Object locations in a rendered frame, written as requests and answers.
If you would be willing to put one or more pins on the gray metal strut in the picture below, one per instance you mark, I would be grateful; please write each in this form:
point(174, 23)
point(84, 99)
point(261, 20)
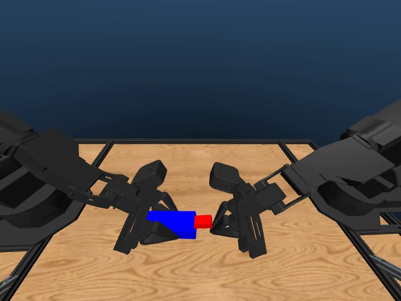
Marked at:
point(6, 283)
point(387, 269)

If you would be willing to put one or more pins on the thin red peg bar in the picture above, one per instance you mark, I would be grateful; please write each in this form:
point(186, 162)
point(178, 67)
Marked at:
point(203, 221)

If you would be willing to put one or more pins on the black table frame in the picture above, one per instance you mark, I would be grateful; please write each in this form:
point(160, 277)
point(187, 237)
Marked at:
point(194, 141)

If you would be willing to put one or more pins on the blue hollow socket block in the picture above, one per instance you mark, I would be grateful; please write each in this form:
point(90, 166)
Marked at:
point(175, 221)

